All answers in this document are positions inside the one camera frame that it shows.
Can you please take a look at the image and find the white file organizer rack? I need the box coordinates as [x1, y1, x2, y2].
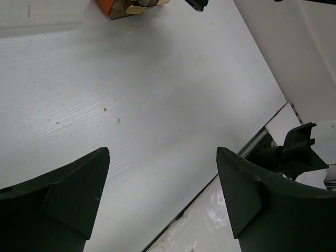
[1, 0, 89, 28]

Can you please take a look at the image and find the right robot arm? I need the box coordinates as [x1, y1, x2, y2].
[184, 1, 335, 164]

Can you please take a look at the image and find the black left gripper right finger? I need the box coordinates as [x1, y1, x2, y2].
[216, 147, 335, 251]

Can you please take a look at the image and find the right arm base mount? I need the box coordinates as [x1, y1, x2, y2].
[246, 122, 329, 181]

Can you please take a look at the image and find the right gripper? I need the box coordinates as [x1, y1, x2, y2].
[185, 0, 208, 12]

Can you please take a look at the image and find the teal drawer box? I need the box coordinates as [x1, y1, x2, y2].
[96, 0, 170, 20]

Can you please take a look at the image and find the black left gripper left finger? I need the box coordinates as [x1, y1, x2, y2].
[1, 147, 110, 251]

